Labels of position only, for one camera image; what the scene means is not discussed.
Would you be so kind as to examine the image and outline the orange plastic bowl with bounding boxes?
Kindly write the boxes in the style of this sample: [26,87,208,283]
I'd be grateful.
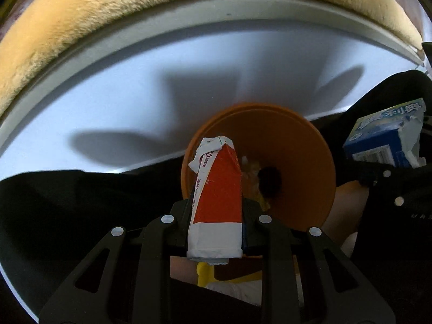
[180,102,336,231]

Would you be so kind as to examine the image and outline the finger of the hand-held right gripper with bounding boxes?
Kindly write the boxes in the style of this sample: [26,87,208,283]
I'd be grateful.
[356,160,432,207]

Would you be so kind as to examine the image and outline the white crumpled tissue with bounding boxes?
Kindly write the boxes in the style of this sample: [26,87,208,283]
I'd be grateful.
[205,278,264,308]

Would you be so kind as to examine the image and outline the black bin liner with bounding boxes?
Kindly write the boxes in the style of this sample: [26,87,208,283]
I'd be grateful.
[0,70,432,277]

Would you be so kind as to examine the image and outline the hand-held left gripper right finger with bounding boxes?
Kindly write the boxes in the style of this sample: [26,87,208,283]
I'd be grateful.
[241,200,395,324]

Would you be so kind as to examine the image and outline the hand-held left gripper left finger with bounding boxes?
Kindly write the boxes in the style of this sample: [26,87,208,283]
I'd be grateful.
[39,200,195,324]

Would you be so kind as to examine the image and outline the blue snack box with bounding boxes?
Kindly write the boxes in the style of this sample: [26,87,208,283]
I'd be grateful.
[342,98,427,169]

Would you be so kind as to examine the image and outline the white plastic bin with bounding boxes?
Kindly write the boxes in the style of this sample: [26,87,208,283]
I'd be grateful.
[0,0,428,314]

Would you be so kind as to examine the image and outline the yellow plastic piece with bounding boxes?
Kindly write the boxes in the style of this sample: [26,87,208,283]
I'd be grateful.
[197,261,264,288]

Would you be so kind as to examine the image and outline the red and white carton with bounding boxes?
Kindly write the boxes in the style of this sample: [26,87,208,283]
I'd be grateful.
[187,136,244,266]

